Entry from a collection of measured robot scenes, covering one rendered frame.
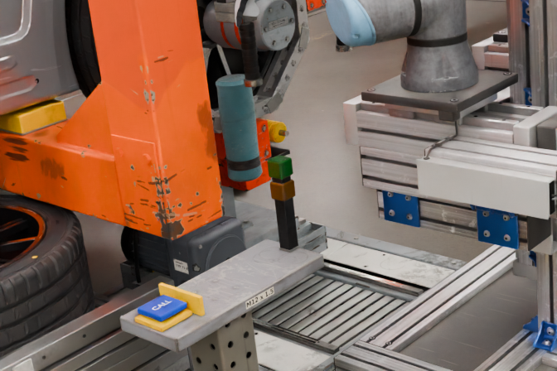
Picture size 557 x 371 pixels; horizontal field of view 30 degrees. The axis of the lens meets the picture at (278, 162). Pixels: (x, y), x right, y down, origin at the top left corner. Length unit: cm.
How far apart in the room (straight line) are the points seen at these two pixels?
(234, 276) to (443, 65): 62
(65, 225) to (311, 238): 88
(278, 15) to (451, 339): 89
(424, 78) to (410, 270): 108
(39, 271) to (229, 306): 44
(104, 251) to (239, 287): 149
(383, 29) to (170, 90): 48
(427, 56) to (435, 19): 7
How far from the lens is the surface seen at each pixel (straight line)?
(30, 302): 226
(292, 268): 218
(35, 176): 256
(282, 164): 218
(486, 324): 242
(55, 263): 230
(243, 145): 258
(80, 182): 241
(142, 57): 210
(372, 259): 307
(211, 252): 252
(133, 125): 218
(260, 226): 300
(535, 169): 183
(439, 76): 200
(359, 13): 190
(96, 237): 371
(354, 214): 359
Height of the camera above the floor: 138
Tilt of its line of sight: 19 degrees down
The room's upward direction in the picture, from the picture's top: 7 degrees counter-clockwise
